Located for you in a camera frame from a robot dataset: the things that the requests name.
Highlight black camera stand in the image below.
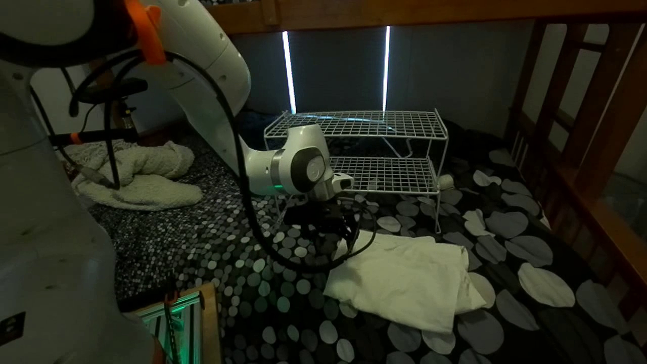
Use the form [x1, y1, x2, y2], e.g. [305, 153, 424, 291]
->
[28, 66, 151, 193]

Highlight wooden bunk bed frame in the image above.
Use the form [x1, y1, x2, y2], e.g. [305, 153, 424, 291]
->
[201, 0, 647, 319]

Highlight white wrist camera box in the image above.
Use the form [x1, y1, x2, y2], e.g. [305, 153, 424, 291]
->
[328, 172, 356, 195]

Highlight grey window blind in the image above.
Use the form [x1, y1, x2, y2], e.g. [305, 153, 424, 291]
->
[235, 24, 533, 140]

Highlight orange cable clip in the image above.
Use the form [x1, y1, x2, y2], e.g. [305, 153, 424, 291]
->
[121, 0, 167, 66]

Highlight wooden crate with green light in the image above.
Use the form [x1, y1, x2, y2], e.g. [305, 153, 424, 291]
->
[129, 282, 224, 364]

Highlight small white object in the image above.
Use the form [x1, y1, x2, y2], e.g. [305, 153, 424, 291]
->
[433, 172, 456, 195]

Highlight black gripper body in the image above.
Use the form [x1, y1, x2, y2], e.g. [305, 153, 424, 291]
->
[289, 191, 362, 238]

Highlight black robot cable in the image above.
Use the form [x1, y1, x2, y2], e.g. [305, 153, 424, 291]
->
[27, 49, 381, 275]

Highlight black grey dotted duvet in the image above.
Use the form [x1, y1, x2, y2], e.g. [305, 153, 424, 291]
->
[86, 129, 647, 364]

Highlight crumpled white towel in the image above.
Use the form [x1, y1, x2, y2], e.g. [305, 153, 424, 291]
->
[66, 140, 199, 184]

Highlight white wire shelf rack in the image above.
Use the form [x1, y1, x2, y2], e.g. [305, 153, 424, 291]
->
[261, 108, 450, 235]

